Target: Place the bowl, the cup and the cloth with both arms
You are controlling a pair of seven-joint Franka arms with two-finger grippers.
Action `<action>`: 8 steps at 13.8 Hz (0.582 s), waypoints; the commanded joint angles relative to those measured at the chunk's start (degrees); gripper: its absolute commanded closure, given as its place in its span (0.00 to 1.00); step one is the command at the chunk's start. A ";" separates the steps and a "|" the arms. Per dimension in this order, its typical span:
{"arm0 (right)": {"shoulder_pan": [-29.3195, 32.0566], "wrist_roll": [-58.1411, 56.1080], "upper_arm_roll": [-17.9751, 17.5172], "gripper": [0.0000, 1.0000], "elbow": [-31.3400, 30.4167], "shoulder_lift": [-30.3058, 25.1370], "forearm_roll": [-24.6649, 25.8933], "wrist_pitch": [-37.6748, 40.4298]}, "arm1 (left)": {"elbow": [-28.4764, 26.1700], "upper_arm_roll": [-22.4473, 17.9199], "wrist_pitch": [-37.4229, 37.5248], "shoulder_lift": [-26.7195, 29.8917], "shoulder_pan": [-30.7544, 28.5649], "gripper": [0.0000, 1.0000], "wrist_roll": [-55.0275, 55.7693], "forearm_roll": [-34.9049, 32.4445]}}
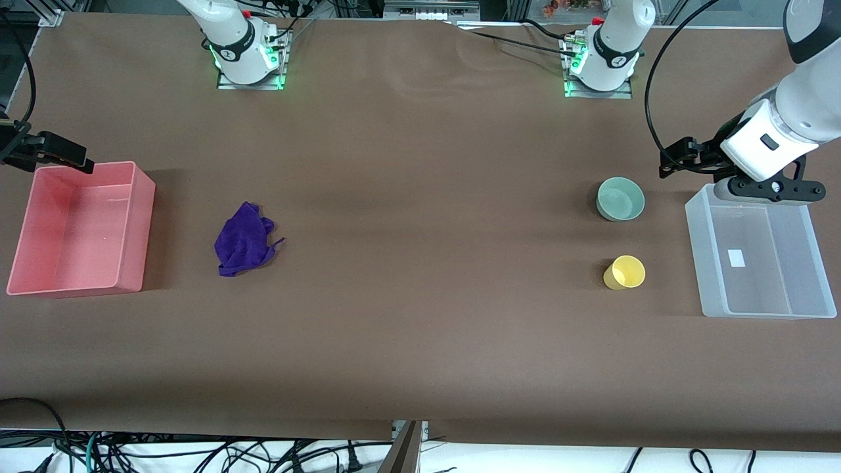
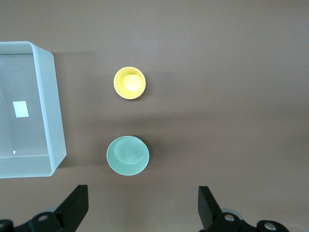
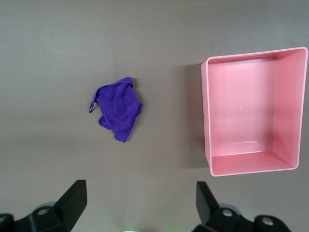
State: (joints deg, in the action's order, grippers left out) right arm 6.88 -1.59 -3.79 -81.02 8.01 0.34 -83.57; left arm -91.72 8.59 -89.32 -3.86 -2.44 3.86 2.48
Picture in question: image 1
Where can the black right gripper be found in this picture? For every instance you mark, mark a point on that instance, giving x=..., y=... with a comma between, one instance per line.
x=20, y=148

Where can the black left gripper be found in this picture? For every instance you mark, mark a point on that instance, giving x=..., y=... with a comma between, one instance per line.
x=711, y=157

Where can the green bowl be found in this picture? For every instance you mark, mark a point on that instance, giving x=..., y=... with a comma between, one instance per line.
x=621, y=200

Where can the yellow cup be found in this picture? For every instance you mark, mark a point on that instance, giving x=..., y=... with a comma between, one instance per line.
x=624, y=272

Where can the purple microfibre cloth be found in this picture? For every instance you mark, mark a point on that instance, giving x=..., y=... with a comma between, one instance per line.
x=243, y=243

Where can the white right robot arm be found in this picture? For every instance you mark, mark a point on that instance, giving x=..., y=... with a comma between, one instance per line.
x=236, y=46

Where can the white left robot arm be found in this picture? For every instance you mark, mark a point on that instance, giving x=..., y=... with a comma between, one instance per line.
x=811, y=92

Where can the pink plastic bin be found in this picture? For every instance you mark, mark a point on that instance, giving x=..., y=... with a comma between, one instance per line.
x=39, y=263

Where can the white label in clear bin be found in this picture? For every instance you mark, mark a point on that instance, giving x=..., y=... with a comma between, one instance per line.
x=737, y=257

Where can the clear plastic bin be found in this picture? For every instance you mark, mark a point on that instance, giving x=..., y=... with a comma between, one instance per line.
x=775, y=289

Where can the orange background clutter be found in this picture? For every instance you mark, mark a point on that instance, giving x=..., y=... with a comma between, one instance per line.
x=555, y=6

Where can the white power strip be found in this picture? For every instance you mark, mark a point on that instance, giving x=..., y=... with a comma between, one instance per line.
x=430, y=10

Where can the brown table cover sheet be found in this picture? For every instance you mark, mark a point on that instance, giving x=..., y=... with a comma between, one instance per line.
x=420, y=295

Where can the dark grey table beam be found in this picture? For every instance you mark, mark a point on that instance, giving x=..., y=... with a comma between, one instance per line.
x=404, y=453

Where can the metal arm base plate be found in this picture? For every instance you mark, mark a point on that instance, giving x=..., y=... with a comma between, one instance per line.
x=624, y=94
x=227, y=84

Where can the aluminium frame profile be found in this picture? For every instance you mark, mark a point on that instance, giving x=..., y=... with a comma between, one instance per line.
x=52, y=14

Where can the white table edge bracket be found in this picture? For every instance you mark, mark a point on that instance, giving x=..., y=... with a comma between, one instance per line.
x=396, y=428

